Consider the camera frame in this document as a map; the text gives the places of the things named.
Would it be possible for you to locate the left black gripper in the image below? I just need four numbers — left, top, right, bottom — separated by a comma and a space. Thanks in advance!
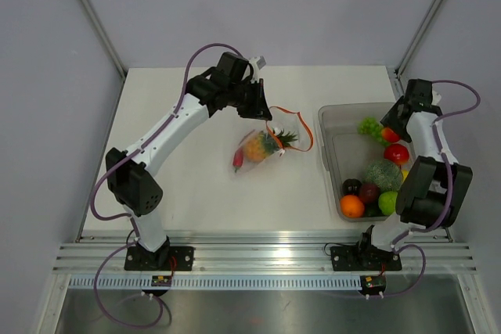
228, 78, 272, 120

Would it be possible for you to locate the green grape bunch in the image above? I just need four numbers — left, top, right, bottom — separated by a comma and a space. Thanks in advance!
357, 117, 390, 147

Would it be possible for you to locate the clear orange zip top bag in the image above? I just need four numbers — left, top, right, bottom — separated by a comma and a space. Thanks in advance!
229, 106, 315, 178

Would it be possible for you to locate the plastic pineapple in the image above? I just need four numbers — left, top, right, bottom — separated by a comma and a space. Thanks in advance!
243, 129, 297, 163

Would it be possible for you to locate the red chili pepper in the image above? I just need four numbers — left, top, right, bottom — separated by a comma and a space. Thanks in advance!
232, 147, 244, 173

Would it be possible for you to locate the red tomato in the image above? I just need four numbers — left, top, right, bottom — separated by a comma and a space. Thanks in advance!
384, 143, 410, 166
381, 127, 401, 143

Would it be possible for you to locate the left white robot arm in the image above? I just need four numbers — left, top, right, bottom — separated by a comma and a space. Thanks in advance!
105, 52, 272, 271

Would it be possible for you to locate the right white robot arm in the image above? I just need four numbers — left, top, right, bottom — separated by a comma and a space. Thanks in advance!
353, 79, 473, 271

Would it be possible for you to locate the clear plastic food bin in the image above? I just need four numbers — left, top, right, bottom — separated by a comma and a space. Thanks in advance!
319, 102, 414, 223

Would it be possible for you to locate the green netted melon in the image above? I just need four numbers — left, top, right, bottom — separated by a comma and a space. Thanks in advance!
362, 159, 403, 192

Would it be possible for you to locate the dark red apple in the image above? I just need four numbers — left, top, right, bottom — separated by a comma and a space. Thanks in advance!
359, 183, 380, 204

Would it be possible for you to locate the dark purple plum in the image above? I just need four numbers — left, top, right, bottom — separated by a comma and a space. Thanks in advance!
341, 178, 362, 196

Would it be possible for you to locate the green lime apple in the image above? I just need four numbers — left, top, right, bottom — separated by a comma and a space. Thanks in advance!
378, 191, 398, 216

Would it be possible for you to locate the orange fruit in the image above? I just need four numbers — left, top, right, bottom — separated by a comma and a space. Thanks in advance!
340, 195, 365, 218

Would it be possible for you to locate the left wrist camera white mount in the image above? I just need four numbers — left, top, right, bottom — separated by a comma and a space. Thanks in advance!
249, 56, 266, 77

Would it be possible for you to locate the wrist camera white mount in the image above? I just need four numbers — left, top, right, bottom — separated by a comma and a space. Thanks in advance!
431, 90, 442, 106
249, 56, 266, 77

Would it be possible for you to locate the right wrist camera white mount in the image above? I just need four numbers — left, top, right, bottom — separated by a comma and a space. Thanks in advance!
431, 90, 442, 106

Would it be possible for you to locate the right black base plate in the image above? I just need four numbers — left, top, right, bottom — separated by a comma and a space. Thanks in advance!
324, 243, 402, 271

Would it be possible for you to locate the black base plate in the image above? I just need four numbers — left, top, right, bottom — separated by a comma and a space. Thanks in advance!
124, 245, 195, 271
324, 243, 402, 271

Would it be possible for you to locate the right aluminium frame post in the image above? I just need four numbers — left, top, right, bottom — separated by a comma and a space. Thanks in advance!
395, 0, 447, 78

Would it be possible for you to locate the aluminium frame post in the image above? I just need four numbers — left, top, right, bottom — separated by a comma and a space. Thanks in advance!
395, 0, 447, 78
77, 0, 128, 82

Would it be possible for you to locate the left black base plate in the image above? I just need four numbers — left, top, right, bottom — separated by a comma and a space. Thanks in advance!
124, 245, 195, 271

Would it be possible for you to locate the white slotted cable duct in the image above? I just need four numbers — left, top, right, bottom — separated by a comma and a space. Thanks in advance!
69, 274, 362, 291

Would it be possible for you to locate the aluminium mounting rail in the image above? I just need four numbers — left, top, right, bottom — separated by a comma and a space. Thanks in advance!
52, 230, 478, 275

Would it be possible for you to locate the left aluminium frame post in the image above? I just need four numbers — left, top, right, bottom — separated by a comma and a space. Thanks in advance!
77, 0, 128, 82

